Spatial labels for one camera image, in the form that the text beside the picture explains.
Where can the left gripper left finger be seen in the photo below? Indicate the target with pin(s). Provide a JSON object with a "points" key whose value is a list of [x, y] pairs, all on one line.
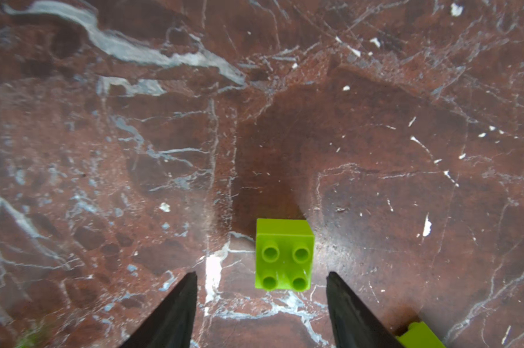
{"points": [[171, 323]]}

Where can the small green lego brick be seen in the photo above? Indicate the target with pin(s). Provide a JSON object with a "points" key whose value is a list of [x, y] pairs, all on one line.
{"points": [[284, 254]]}

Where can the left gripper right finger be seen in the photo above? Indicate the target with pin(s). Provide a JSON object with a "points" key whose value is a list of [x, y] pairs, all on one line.
{"points": [[353, 324]]}

